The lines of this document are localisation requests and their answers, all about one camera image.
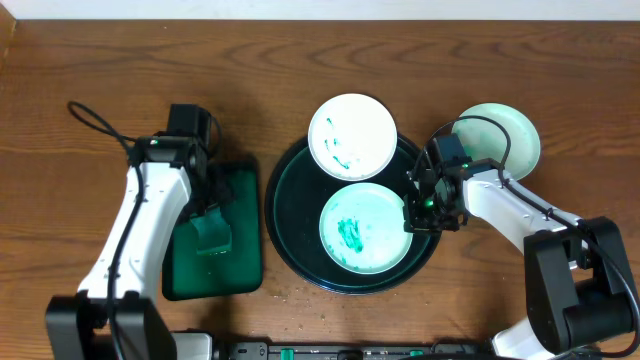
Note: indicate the green scouring sponge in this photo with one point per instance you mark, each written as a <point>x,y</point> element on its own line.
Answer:
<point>214,235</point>

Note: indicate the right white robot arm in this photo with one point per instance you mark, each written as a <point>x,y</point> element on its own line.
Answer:
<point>579,285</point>

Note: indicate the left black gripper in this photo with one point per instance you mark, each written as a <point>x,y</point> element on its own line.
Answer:
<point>211,198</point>

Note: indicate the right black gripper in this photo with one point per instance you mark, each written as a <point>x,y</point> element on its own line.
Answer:
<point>414,220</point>

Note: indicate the mint plate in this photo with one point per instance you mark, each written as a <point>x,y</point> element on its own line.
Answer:
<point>482,139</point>
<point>361,228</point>

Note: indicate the white plate with green streaks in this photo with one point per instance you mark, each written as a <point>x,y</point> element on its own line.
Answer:
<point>352,137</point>

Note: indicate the rectangular green tray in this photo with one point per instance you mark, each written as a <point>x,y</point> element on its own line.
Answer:
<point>187,275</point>

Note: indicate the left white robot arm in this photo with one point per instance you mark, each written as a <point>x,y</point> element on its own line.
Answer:
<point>113,314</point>

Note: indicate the round black tray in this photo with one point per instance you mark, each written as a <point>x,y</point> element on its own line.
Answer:
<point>295,195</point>

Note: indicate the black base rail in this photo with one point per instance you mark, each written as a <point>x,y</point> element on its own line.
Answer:
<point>325,351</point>

